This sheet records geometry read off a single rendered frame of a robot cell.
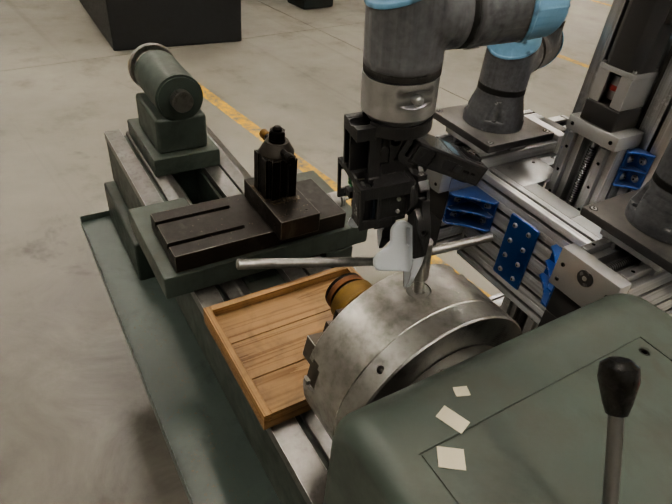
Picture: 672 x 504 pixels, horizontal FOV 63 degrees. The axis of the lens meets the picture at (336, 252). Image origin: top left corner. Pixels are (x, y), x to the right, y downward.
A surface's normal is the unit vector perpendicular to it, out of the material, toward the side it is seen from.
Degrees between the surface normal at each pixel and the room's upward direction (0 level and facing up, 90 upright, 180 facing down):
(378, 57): 95
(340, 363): 58
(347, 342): 49
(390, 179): 5
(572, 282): 90
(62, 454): 0
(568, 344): 0
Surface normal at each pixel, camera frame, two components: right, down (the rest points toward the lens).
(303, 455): 0.09, -0.79
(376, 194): 0.33, 0.61
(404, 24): -0.17, 0.64
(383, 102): -0.46, 0.58
